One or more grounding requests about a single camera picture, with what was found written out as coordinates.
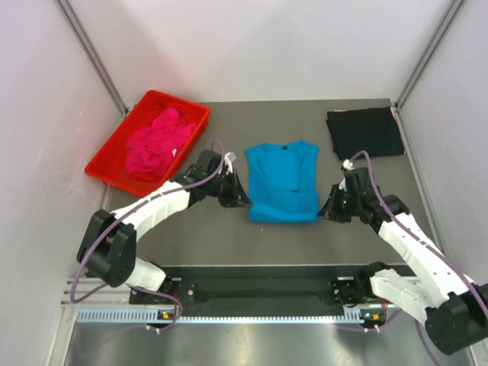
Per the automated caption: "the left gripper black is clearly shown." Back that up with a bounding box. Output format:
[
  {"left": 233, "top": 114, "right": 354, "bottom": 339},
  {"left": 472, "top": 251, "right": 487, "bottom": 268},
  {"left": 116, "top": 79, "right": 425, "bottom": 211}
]
[{"left": 206, "top": 169, "right": 252, "bottom": 208}]

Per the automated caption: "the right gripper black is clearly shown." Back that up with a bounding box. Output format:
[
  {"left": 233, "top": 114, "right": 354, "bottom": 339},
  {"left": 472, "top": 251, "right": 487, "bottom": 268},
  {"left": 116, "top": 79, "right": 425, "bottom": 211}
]
[{"left": 317, "top": 184, "right": 361, "bottom": 223}]

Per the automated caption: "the blue t shirt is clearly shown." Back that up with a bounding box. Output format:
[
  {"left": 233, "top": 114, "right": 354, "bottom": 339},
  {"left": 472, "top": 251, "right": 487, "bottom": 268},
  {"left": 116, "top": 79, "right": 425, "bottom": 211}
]
[{"left": 246, "top": 140, "right": 319, "bottom": 223}]

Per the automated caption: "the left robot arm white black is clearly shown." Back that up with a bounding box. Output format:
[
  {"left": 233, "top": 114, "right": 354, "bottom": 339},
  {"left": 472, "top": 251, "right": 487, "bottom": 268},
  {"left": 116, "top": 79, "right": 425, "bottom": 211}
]
[{"left": 76, "top": 168, "right": 252, "bottom": 303}]

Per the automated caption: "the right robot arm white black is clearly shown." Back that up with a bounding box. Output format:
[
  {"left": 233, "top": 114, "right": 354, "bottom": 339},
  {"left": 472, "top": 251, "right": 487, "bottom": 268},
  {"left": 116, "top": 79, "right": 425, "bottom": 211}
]
[{"left": 319, "top": 185, "right": 487, "bottom": 355}]

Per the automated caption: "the folded black t shirt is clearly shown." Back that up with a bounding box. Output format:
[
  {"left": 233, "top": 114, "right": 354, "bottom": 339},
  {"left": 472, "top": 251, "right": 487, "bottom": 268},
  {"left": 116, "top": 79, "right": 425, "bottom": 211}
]
[{"left": 326, "top": 107, "right": 405, "bottom": 160}]

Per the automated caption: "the pink t shirt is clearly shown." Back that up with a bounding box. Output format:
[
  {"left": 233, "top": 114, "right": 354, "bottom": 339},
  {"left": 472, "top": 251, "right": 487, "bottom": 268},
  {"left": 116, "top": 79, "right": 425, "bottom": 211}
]
[{"left": 125, "top": 108, "right": 196, "bottom": 177}]

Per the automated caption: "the folded pink shirt under black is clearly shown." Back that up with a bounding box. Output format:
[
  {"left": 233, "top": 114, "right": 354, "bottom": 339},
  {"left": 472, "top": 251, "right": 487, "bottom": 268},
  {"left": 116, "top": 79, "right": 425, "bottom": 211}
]
[{"left": 390, "top": 107, "right": 397, "bottom": 120}]

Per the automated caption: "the red plastic bin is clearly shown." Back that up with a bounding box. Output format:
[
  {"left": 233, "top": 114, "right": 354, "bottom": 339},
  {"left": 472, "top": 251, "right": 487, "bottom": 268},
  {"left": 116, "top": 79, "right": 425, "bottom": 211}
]
[{"left": 85, "top": 90, "right": 210, "bottom": 197}]

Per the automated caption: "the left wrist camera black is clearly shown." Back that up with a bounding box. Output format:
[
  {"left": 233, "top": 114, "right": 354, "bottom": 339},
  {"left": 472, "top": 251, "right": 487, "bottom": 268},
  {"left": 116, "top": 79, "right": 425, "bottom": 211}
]
[{"left": 187, "top": 149, "right": 236, "bottom": 181}]

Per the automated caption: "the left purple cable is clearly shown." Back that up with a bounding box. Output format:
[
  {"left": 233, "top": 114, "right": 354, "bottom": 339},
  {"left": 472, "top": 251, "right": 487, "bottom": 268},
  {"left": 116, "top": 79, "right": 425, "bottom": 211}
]
[{"left": 71, "top": 140, "right": 230, "bottom": 331}]

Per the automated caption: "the purple cable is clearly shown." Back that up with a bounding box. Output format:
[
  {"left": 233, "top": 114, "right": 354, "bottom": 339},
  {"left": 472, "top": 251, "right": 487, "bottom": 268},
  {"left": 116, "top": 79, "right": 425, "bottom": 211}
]
[
  {"left": 348, "top": 150, "right": 488, "bottom": 366},
  {"left": 71, "top": 140, "right": 230, "bottom": 331}
]

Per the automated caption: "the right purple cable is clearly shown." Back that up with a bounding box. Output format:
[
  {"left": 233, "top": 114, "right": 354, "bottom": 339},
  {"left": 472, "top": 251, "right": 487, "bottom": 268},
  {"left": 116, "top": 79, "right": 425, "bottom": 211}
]
[{"left": 348, "top": 150, "right": 488, "bottom": 366}]

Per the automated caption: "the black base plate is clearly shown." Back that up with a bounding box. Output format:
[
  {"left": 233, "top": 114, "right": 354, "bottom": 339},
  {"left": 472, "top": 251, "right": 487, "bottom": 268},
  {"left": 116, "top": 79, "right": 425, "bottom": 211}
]
[{"left": 129, "top": 277, "right": 382, "bottom": 306}]

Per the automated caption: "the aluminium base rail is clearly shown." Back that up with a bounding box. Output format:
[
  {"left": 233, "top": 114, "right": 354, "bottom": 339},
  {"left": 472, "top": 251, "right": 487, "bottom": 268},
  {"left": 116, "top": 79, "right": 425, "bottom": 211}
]
[{"left": 60, "top": 276, "right": 477, "bottom": 325}]

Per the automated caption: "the right corner aluminium post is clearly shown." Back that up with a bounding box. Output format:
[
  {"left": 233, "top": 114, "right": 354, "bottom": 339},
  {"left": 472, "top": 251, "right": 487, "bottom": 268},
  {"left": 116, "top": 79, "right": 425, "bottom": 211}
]
[{"left": 393, "top": 0, "right": 467, "bottom": 110}]

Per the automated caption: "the corner aluminium post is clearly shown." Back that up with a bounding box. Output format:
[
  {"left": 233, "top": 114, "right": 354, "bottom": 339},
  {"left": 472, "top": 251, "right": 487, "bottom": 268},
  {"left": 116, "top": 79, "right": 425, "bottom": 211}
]
[
  {"left": 54, "top": 0, "right": 129, "bottom": 116},
  {"left": 393, "top": 0, "right": 467, "bottom": 110}
]

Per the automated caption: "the left corner aluminium post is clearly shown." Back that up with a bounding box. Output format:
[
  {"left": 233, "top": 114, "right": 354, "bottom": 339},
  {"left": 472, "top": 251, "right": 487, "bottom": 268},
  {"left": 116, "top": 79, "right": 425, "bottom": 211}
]
[{"left": 54, "top": 0, "right": 129, "bottom": 116}]

